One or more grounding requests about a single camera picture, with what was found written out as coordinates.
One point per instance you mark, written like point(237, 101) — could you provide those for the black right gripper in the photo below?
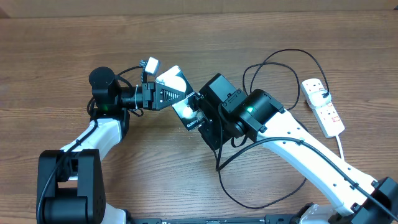
point(210, 130)

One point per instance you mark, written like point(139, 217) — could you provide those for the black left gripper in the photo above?
point(153, 96)

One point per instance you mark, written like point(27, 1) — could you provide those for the black smartphone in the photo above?
point(186, 109)

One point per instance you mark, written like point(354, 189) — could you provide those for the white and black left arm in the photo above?
point(70, 186)

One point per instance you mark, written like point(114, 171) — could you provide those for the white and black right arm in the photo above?
point(355, 197)

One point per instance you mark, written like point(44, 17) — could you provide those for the white power strip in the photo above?
point(323, 108)

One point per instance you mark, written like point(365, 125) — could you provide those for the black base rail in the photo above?
point(267, 219)

